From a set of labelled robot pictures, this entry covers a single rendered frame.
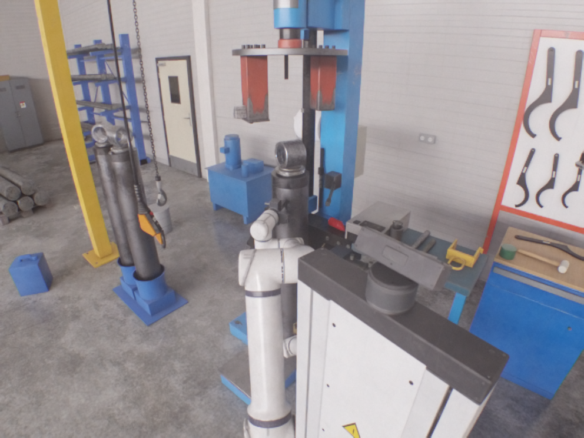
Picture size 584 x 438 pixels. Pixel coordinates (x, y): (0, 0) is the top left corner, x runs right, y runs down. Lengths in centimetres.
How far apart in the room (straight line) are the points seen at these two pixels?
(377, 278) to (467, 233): 332
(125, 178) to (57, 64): 153
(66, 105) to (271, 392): 329
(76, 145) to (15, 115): 760
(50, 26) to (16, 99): 768
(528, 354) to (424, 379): 235
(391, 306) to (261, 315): 68
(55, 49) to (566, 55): 434
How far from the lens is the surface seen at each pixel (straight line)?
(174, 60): 641
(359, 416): 69
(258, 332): 111
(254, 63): 170
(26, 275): 405
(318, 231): 215
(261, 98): 172
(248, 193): 432
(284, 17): 175
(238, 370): 250
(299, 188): 185
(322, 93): 185
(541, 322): 265
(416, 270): 44
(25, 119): 1146
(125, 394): 278
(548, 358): 282
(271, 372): 116
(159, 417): 259
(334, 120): 214
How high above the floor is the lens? 210
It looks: 27 degrees down
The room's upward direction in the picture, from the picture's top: straight up
